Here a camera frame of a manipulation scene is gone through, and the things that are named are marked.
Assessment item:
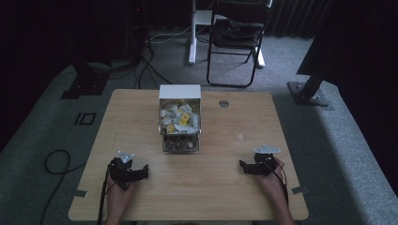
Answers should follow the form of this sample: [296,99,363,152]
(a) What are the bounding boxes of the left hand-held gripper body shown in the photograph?
[108,150,150,191]

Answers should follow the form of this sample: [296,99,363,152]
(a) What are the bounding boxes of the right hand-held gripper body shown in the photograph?
[252,143,283,177]

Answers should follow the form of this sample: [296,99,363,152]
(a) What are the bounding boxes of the person's right hand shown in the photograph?
[256,157,287,203]

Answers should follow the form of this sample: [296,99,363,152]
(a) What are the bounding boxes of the person's left hand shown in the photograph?
[105,176,139,210]

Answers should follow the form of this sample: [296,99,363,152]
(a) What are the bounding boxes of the clear drawer with brown contents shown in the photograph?
[161,133,201,155]

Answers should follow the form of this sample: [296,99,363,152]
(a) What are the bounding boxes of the pile of white yellow packets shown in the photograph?
[161,99,200,135]

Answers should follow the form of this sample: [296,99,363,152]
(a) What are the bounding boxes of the clear drawer with packets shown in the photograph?
[158,97,203,136]

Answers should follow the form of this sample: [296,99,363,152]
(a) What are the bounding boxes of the white mini drawer cabinet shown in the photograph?
[158,83,203,155]

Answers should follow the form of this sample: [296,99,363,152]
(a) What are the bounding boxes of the black metal stand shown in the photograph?
[286,62,334,112]

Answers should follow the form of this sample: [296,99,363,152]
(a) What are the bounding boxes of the black stand base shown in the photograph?
[60,61,111,100]

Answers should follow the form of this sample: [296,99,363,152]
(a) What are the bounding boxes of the black folding chair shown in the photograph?
[206,0,272,89]

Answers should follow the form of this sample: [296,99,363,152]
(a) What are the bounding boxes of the dark cloth on chair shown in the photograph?
[213,18,265,42]

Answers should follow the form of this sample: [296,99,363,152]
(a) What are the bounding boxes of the white desk leg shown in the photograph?
[188,0,214,66]

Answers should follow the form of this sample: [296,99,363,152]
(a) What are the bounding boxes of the right hand-held gripper black cable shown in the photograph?
[264,157,290,208]

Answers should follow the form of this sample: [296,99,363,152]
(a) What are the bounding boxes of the hand-held gripper black cable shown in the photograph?
[96,164,112,225]
[264,157,290,208]

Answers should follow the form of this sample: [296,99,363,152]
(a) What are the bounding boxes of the left hand-held gripper black cable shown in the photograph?
[96,164,112,225]

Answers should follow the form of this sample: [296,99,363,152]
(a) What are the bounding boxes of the black floor cable loop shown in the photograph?
[38,149,87,225]

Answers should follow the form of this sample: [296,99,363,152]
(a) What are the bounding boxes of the black floor cables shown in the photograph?
[133,43,173,90]

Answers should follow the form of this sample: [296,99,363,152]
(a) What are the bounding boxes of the white floor cable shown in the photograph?
[149,25,192,44]

